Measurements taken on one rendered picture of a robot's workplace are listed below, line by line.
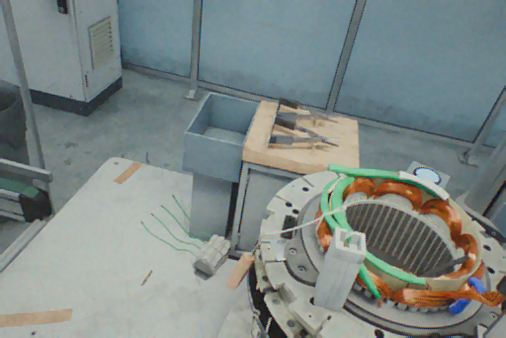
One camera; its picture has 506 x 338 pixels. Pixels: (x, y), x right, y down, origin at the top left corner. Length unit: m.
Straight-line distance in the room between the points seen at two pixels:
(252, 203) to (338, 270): 0.39
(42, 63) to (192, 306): 2.25
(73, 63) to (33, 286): 1.97
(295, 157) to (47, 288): 0.51
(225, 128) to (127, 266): 0.35
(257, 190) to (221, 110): 0.21
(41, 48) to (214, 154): 2.17
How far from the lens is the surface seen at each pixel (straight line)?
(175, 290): 0.83
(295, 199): 0.56
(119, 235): 0.93
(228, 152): 0.72
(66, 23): 2.63
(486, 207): 0.99
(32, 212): 1.12
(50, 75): 2.85
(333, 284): 0.42
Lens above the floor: 1.45
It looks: 37 degrees down
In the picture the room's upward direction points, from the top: 9 degrees clockwise
